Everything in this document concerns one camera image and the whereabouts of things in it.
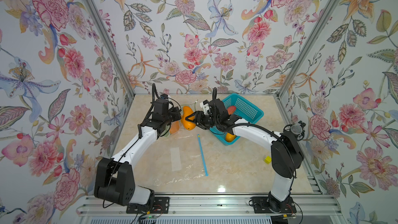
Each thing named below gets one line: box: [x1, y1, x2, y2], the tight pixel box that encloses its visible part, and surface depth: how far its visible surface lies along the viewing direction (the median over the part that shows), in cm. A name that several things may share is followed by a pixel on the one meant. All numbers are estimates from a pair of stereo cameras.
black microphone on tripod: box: [282, 120, 307, 142], surface depth 79 cm
